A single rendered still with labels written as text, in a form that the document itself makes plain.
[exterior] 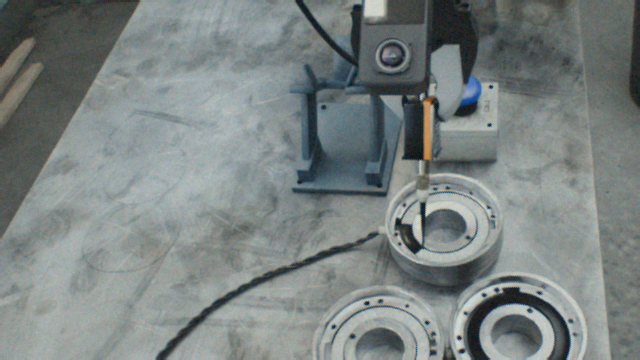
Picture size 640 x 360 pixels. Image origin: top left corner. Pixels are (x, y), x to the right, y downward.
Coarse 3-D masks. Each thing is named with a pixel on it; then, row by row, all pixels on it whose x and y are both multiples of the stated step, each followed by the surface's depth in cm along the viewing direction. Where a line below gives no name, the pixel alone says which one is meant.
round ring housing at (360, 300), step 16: (368, 288) 62; (384, 288) 61; (400, 288) 61; (336, 304) 61; (352, 304) 62; (368, 304) 63; (384, 304) 62; (400, 304) 61; (416, 304) 61; (320, 320) 60; (336, 320) 61; (368, 320) 61; (384, 320) 61; (432, 320) 60; (320, 336) 60; (352, 336) 61; (368, 336) 61; (384, 336) 61; (400, 336) 59; (432, 336) 60; (320, 352) 59; (352, 352) 59; (416, 352) 59
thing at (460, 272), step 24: (408, 192) 69; (432, 192) 69; (456, 192) 69; (480, 192) 68; (432, 216) 68; (456, 216) 68; (456, 240) 65; (408, 264) 64; (432, 264) 62; (456, 264) 62; (480, 264) 63
